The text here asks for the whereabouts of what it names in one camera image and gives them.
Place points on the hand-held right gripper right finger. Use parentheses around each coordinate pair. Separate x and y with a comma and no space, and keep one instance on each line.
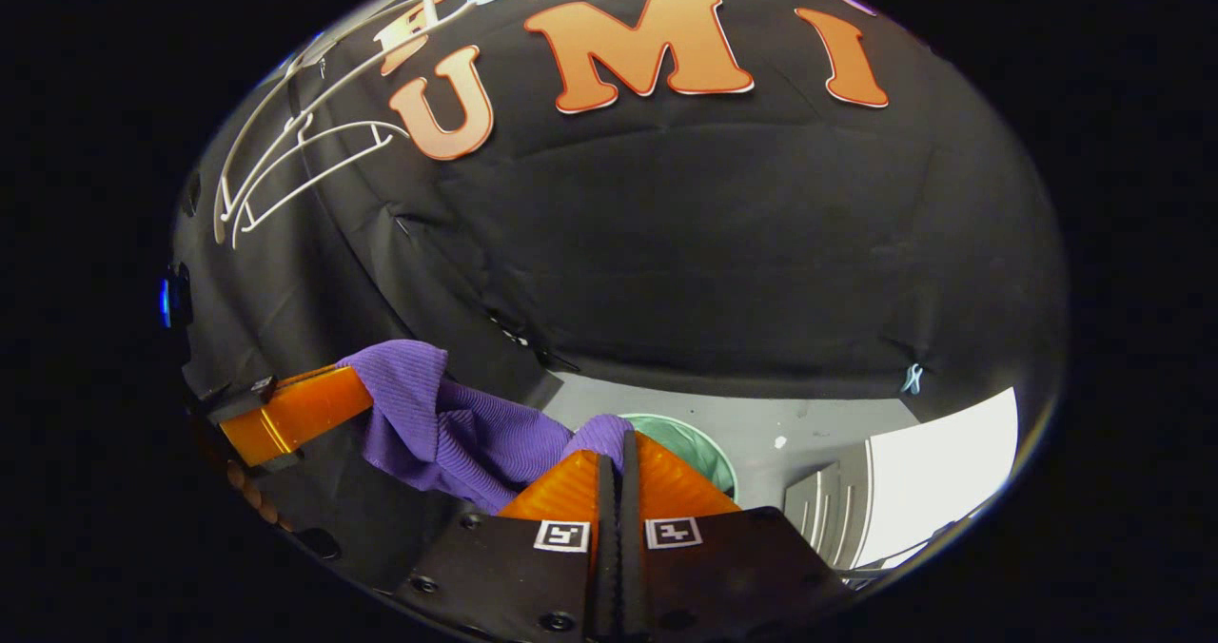
(723,576)

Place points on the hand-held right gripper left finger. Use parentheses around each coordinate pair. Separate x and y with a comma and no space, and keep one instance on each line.
(533,576)

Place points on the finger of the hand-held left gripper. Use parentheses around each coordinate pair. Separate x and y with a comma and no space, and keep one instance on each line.
(304,410)

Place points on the green laundry hamper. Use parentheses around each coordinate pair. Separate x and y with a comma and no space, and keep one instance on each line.
(690,448)

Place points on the purple ribbed shirt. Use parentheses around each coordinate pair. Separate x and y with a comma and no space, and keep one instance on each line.
(457,443)

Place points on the white clothes hanger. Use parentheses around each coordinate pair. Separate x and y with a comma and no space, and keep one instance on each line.
(354,126)

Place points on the grey slatted cabinet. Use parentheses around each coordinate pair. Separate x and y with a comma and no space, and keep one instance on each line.
(823,519)

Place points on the white panel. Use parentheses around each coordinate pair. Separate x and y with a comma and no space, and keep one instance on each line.
(942,472)

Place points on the white clip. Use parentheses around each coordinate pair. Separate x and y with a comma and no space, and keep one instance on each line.
(912,379)

